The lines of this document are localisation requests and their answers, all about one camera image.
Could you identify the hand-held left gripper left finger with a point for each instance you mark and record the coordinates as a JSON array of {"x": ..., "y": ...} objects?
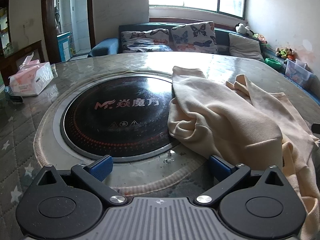
[{"x": 101, "y": 167}]

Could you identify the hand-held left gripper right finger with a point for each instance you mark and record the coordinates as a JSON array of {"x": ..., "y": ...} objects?
[{"x": 220, "y": 168}]

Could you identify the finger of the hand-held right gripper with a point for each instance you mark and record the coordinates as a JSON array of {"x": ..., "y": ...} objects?
[{"x": 316, "y": 127}]

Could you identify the cream garment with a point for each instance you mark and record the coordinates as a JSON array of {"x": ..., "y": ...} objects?
[{"x": 225, "y": 110}]

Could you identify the black round induction cooktop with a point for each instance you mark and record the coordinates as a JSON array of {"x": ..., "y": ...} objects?
[{"x": 112, "y": 120}]

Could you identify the clear plastic storage box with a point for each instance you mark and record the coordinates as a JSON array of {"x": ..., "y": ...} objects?
[{"x": 298, "y": 72}]

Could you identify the green bowl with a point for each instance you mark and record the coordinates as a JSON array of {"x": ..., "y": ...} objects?
[{"x": 273, "y": 62}]

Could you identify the small plush toys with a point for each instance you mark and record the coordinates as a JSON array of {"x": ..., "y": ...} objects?
[{"x": 285, "y": 52}]

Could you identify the grey cushion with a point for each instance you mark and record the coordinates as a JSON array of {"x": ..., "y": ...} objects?
[{"x": 245, "y": 46}]

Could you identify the pink white tissue pack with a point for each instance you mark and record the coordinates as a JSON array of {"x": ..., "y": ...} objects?
[{"x": 32, "y": 77}]

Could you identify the dark blue sofa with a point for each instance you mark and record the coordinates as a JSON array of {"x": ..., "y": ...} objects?
[{"x": 105, "y": 46}]

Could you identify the panda plush toy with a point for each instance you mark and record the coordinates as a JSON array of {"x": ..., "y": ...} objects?
[{"x": 242, "y": 28}]

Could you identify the blue cabinet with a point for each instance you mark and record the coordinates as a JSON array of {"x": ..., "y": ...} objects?
[{"x": 63, "y": 46}]

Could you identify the flat butterfly print cushion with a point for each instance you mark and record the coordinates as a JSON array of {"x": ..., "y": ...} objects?
[{"x": 140, "y": 40}]

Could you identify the upright butterfly print cushion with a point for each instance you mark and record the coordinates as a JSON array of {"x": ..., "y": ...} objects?
[{"x": 195, "y": 37}]

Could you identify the dark wooden door frame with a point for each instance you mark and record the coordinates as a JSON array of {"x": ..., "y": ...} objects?
[{"x": 48, "y": 17}]

